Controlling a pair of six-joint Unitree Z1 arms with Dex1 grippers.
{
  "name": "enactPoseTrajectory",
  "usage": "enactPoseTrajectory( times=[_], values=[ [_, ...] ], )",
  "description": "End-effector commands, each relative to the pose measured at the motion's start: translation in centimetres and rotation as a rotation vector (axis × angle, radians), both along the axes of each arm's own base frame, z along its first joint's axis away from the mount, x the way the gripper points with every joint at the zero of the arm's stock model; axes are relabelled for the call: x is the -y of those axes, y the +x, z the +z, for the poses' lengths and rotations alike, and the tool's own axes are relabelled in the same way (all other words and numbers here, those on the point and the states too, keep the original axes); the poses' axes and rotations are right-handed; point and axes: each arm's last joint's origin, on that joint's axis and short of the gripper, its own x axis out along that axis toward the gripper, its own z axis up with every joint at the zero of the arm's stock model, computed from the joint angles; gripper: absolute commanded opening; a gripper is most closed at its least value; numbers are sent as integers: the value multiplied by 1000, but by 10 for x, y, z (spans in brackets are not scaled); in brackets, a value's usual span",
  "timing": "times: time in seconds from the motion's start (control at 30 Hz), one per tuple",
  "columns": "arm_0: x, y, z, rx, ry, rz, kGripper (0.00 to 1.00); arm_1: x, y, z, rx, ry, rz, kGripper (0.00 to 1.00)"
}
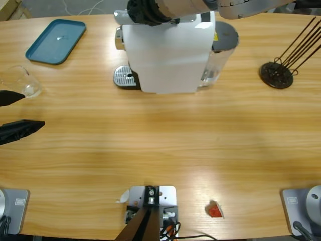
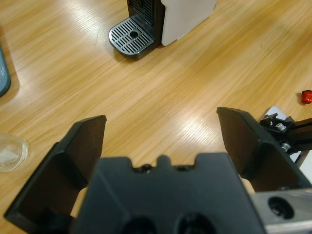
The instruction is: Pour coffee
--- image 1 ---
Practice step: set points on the white capsule coffee machine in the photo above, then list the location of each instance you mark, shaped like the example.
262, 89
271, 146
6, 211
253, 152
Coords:
165, 57

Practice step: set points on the dark camera mount post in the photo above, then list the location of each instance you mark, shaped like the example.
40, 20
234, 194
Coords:
143, 223

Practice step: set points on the black capsule holder with rods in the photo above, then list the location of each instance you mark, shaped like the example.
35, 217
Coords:
273, 79

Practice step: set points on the white paper tab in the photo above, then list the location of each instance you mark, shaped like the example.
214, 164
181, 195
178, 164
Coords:
124, 197

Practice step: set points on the red coffee capsule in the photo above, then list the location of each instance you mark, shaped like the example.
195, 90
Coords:
214, 212

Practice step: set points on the teal plastic tray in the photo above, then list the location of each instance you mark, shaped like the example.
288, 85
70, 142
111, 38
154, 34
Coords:
50, 47

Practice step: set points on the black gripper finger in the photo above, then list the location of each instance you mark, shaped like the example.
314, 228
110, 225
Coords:
10, 98
20, 130

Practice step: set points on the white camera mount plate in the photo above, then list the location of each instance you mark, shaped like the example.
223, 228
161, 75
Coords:
167, 193

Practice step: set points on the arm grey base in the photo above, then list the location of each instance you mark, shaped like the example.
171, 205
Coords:
17, 211
298, 208

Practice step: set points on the clear glass cup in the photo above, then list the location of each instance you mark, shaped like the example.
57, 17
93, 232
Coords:
30, 86

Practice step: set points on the white plastic stool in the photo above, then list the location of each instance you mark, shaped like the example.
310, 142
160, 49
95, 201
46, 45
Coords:
283, 10

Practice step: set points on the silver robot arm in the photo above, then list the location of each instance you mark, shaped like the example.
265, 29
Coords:
238, 7

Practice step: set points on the light wooden board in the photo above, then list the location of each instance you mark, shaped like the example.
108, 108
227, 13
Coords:
12, 8

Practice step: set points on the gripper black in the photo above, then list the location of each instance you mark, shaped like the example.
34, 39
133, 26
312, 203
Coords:
145, 12

